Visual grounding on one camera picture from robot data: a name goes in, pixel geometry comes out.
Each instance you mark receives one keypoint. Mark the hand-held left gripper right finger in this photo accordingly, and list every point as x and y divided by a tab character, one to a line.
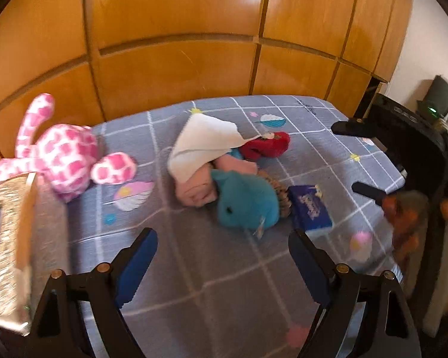
310	264

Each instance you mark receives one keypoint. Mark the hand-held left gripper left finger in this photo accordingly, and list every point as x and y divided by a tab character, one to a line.
138	264

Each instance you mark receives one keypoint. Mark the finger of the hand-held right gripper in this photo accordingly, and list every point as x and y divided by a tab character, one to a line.
367	192
352	126

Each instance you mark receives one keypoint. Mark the orange brown plush toy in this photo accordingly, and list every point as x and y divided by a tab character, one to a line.
403	216

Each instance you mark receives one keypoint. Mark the small pink soft toy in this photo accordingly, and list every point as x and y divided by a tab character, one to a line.
361	246

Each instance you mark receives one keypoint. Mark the blue tissue pack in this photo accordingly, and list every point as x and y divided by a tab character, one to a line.
310	209

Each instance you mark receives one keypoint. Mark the brown knitted soft toy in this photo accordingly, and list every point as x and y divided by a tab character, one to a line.
280	197

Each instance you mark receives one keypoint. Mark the teal plush toy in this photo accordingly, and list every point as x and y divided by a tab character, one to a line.
242	205

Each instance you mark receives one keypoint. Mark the pink cloth doll white dress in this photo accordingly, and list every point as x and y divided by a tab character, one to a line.
201	141

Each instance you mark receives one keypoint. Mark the black device green light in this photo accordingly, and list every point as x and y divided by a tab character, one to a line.
438	95

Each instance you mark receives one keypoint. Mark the grey patterned sheet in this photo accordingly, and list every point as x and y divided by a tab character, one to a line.
209	268

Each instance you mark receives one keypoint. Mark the gold embossed tissue box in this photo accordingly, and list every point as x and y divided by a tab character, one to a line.
7	250

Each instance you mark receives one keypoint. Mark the pink spotted giraffe plush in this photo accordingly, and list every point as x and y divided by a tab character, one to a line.
63	156

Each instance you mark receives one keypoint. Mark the wooden wardrobe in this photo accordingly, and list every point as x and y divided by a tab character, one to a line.
171	44

